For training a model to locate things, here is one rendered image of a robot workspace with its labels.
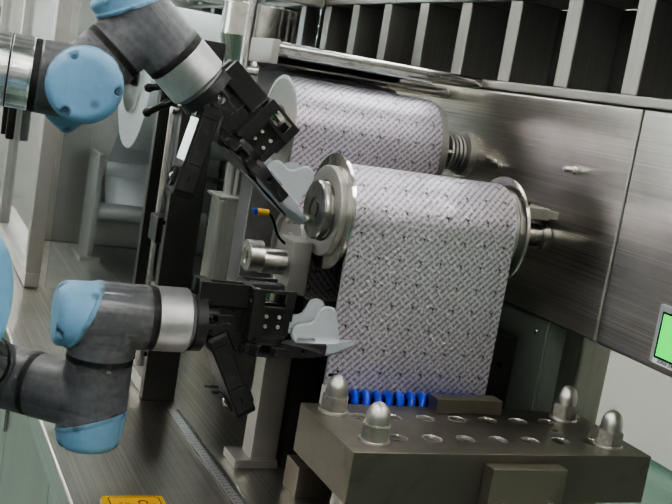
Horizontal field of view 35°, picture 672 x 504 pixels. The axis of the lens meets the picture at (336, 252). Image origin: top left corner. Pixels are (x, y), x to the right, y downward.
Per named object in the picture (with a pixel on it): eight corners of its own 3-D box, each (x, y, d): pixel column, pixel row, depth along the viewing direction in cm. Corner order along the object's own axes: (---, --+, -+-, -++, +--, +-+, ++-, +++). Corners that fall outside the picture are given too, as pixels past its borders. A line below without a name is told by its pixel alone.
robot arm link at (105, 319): (45, 341, 120) (54, 269, 119) (139, 346, 125) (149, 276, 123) (54, 362, 113) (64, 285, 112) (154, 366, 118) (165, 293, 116)
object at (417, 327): (320, 399, 131) (344, 255, 128) (480, 405, 141) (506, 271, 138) (321, 400, 131) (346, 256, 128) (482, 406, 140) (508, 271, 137)
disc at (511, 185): (460, 271, 151) (478, 169, 148) (463, 272, 151) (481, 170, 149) (515, 296, 137) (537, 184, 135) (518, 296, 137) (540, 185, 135)
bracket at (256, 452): (219, 454, 140) (254, 231, 136) (264, 455, 143) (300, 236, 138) (230, 469, 136) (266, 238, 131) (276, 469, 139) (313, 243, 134)
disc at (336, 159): (298, 256, 140) (316, 146, 138) (302, 256, 141) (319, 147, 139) (341, 280, 127) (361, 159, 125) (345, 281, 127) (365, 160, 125)
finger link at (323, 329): (369, 312, 127) (298, 306, 124) (361, 358, 128) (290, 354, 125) (359, 305, 130) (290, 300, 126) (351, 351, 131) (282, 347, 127)
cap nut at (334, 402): (313, 405, 125) (319, 369, 124) (341, 406, 126) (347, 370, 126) (324, 416, 122) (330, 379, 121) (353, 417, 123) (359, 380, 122)
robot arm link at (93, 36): (17, 89, 111) (94, 20, 112) (19, 85, 122) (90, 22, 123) (69, 144, 114) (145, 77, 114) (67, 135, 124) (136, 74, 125)
